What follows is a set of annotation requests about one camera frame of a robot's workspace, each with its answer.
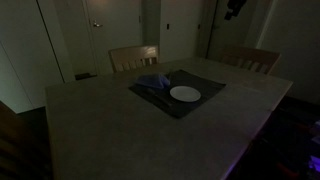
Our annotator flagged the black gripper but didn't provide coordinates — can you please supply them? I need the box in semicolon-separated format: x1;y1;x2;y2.
224;0;248;21

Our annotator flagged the dark spoon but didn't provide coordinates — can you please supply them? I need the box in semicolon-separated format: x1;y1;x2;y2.
145;86;174;107

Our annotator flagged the white round plate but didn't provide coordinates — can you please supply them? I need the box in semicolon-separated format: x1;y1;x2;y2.
169;85;202;103

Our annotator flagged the light wooden chair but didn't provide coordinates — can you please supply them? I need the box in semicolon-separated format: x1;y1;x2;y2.
108;44;160;74
219;45;282;75

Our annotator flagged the dark placemat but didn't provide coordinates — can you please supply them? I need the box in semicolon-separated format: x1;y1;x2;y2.
128;69;227;120

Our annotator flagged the blue folded napkin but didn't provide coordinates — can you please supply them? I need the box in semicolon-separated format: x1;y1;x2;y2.
135;73;172;90

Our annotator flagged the white door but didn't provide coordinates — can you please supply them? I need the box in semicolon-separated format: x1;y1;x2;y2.
83;0;144;75

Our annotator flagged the purple lit device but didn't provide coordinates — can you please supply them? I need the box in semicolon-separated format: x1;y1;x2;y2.
307;120;320;172

